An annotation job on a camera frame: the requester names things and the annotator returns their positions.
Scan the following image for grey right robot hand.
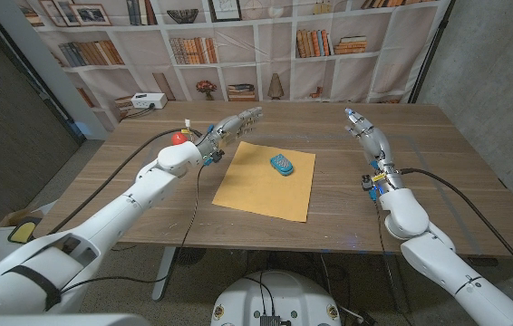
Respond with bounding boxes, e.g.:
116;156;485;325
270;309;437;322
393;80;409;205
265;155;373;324
344;107;405;194

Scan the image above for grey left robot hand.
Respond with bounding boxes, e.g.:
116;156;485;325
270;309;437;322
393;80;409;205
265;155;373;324
197;106;264;158

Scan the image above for blue toy flip phone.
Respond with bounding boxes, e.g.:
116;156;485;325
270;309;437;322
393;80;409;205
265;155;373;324
269;153;295;177

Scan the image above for yellow paper mat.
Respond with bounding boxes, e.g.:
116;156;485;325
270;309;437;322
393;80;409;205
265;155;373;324
211;140;317;224

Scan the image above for white power strip box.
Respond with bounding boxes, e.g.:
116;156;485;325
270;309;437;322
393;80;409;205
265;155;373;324
130;92;169;110

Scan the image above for printed bookshelf backdrop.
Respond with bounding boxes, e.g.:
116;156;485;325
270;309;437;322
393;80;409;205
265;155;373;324
14;0;455;132

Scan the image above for black backdrop stand pole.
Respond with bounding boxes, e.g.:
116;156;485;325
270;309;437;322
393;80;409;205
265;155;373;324
408;0;458;104

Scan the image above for white table leg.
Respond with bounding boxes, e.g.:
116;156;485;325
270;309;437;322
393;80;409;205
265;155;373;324
151;246;179;302

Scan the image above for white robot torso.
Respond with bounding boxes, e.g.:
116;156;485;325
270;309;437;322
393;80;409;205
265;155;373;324
210;270;343;326

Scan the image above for yellow and black floor object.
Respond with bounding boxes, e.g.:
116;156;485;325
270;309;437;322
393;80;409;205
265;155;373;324
7;220;38;245

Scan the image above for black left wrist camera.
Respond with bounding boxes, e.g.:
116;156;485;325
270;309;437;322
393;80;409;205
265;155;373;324
202;149;225;167

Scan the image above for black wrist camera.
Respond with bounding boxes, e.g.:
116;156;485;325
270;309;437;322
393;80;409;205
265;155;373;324
361;174;379;201
202;149;225;167

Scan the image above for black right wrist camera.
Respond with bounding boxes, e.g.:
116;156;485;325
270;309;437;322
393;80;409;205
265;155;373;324
361;174;379;201

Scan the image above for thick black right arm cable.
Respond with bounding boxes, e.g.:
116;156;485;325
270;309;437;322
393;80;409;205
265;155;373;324
400;167;513;292

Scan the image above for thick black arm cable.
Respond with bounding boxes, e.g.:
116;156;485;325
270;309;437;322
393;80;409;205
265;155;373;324
49;129;204;235
400;167;513;292

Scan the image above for thin black left wrist cable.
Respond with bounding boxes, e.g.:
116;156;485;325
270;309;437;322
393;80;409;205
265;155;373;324
60;163;203;293

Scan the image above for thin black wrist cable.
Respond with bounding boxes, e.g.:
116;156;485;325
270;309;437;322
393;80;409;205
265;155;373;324
373;198;414;326
60;163;203;293

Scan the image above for black power strip cord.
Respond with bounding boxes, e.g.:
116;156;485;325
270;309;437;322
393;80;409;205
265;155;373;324
122;104;156;121

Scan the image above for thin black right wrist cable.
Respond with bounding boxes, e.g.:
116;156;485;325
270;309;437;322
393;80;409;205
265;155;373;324
373;198;414;326

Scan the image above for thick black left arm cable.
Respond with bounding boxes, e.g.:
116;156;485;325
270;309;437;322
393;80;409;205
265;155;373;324
49;129;204;235

